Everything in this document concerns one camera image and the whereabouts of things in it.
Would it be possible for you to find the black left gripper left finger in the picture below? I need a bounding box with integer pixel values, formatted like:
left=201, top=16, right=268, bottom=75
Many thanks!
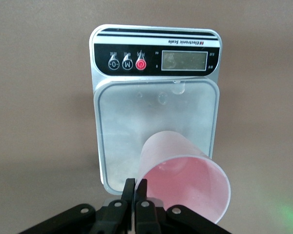
left=92, top=178, right=136, bottom=234

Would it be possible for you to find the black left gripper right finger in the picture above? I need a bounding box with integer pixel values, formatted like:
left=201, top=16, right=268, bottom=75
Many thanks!
left=134, top=179, right=162, bottom=234

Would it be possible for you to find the pink plastic cup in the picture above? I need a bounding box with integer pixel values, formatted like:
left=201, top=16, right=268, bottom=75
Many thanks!
left=134, top=131, right=232, bottom=224

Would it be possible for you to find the silver digital kitchen scale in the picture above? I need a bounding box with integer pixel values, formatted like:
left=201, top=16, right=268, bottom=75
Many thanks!
left=89, top=23, right=223, bottom=197

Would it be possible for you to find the brown table cover sheet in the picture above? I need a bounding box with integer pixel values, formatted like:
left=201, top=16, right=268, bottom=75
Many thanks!
left=0, top=0, right=293, bottom=234

